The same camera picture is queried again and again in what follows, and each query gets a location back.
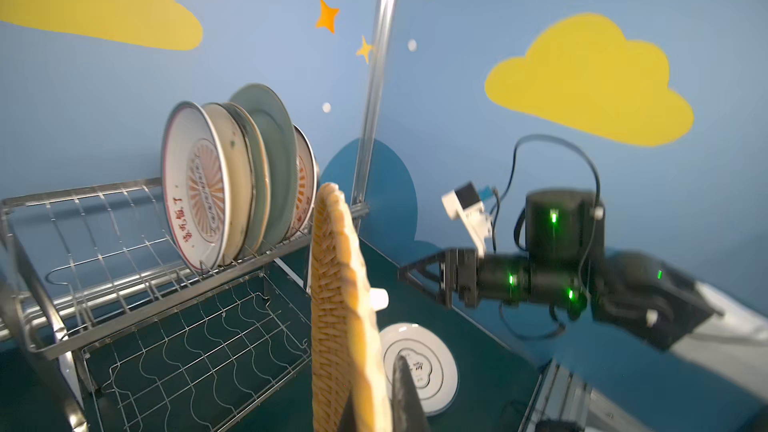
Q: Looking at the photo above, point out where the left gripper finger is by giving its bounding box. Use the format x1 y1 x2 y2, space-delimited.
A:
391 355 431 432

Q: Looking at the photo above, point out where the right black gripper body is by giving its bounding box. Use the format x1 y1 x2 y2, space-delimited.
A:
440 248 480 309

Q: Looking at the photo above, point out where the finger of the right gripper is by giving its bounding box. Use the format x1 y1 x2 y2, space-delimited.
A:
398 251 447 306

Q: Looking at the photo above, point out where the white plate black cloud line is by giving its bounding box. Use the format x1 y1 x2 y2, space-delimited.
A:
380 322 459 417

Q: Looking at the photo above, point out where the yellow woven round plate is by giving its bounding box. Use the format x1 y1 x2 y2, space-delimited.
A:
310 183 394 431

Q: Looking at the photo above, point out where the orange sunburst plate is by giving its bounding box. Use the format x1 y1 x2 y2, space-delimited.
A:
161 101 231 275
286 126 317 239

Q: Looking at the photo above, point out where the cream floral plate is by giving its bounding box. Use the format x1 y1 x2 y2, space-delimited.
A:
203 103 253 265

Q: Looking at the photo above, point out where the large pale green plate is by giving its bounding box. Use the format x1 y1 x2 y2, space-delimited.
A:
230 83 298 253

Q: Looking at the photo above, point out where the chrome wire dish rack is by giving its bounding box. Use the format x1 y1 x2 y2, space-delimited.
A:
0 176 370 432

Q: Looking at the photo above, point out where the pale green flower plate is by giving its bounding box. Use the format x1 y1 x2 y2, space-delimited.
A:
222 102 271 259

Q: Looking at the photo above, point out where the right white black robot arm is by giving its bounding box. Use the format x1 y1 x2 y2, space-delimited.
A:
398 187 767 397

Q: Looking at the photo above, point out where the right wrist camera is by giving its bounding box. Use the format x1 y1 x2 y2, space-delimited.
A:
441 182 492 258

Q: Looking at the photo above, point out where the right aluminium frame post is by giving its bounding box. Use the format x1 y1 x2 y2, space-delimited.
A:
351 0 397 206

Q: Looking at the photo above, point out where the aluminium rail front frame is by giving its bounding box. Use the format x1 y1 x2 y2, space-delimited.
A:
518 360 651 432

